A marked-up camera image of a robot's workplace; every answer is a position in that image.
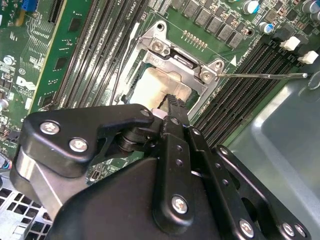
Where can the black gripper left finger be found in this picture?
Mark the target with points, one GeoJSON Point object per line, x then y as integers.
{"type": "Point", "coordinates": [65, 130]}

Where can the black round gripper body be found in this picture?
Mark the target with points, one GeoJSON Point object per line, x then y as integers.
{"type": "Point", "coordinates": [112, 212]}

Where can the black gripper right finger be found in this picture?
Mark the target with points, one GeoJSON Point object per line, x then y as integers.
{"type": "Point", "coordinates": [225, 187]}

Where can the silver CPU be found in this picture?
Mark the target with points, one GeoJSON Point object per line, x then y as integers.
{"type": "Point", "coordinates": [155, 85]}

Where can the metal socket cover frame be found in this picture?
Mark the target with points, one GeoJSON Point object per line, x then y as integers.
{"type": "Point", "coordinates": [162, 61]}

